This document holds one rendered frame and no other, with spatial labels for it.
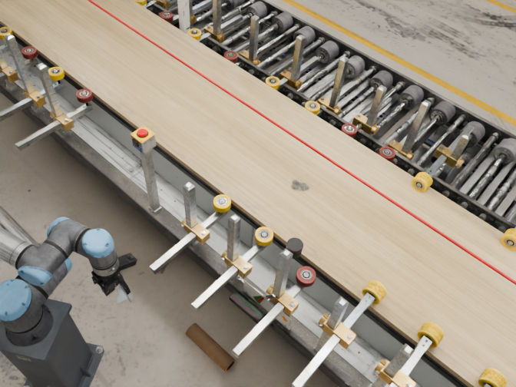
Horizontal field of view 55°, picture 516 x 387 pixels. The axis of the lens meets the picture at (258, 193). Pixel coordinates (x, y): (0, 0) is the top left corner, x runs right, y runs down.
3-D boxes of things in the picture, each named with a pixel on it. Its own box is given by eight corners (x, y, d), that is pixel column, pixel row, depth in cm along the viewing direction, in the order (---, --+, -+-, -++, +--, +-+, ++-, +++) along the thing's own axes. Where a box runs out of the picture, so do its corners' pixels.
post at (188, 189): (193, 252, 231) (188, 190, 194) (188, 248, 233) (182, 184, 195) (198, 247, 233) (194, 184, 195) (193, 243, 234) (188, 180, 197)
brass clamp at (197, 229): (201, 246, 216) (200, 239, 212) (180, 228, 221) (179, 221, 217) (211, 237, 219) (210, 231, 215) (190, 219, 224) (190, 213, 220)
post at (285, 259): (274, 315, 208) (287, 259, 170) (268, 310, 210) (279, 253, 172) (279, 310, 210) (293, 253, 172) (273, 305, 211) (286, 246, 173)
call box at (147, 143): (143, 156, 200) (141, 142, 194) (132, 147, 203) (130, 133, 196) (157, 147, 203) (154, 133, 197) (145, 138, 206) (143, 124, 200)
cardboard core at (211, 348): (225, 368, 254) (185, 331, 266) (225, 374, 261) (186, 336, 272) (236, 358, 258) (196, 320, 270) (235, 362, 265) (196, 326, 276)
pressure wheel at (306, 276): (304, 299, 203) (308, 286, 194) (289, 287, 206) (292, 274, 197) (315, 286, 207) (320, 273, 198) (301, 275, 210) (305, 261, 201)
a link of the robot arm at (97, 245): (91, 221, 159) (117, 233, 157) (99, 242, 169) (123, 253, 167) (73, 243, 154) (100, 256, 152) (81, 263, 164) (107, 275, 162)
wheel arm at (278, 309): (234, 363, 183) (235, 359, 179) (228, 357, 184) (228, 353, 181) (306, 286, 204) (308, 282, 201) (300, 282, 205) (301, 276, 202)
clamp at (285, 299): (289, 316, 196) (291, 311, 192) (264, 295, 201) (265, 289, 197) (299, 307, 198) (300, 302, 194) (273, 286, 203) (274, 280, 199)
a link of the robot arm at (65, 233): (38, 235, 156) (69, 250, 154) (61, 209, 163) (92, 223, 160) (45, 250, 164) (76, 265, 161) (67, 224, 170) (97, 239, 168)
